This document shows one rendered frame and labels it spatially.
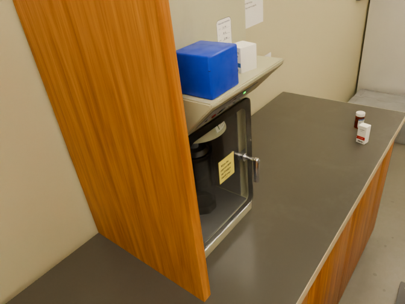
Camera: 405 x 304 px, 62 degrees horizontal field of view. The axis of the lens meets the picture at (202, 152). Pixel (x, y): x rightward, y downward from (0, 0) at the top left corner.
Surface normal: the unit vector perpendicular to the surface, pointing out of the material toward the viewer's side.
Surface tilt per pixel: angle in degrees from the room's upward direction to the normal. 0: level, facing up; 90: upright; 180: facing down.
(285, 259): 0
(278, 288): 0
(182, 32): 90
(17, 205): 90
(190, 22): 90
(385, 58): 90
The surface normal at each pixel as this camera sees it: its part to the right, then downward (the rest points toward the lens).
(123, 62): -0.62, 0.47
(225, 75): 0.78, 0.26
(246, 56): 0.58, 0.38
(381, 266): -0.10, -0.84
